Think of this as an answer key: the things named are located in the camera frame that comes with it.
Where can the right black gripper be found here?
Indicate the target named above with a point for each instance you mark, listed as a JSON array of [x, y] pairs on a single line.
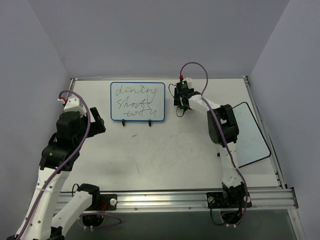
[[180, 98]]

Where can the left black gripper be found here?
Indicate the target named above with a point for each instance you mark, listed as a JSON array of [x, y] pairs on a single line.
[[95, 121]]

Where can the blue framed whiteboard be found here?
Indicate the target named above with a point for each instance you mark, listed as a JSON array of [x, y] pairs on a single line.
[[142, 101]]

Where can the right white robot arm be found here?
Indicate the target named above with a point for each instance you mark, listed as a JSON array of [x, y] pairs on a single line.
[[223, 131]]

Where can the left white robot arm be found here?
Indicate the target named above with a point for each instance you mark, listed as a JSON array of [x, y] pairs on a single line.
[[57, 160]]

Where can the black framed whiteboard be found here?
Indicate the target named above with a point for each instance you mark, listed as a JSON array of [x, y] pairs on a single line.
[[251, 145]]

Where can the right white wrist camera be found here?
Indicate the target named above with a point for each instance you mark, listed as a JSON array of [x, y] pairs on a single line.
[[183, 78]]

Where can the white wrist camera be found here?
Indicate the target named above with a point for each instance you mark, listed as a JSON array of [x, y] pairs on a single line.
[[72, 104], [183, 78]]

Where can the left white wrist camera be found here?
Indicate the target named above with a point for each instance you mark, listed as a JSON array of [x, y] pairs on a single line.
[[72, 104]]

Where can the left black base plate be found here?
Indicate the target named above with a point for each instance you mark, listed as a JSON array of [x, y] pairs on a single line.
[[108, 202]]

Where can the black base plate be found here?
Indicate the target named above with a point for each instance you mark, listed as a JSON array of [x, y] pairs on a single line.
[[221, 200], [108, 202]]

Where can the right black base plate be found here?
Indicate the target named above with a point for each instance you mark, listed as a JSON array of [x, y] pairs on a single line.
[[221, 200]]

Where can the aluminium mounting rail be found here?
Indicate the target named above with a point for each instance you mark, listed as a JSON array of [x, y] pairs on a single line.
[[262, 198]]

